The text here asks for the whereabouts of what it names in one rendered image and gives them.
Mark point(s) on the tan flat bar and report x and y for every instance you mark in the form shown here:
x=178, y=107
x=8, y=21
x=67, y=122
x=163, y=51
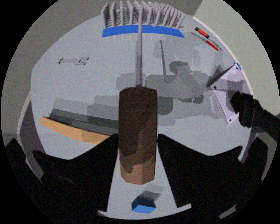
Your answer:
x=80, y=134

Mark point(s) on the red-handled screwdriver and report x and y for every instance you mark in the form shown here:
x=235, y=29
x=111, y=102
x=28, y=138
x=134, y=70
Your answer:
x=205, y=35

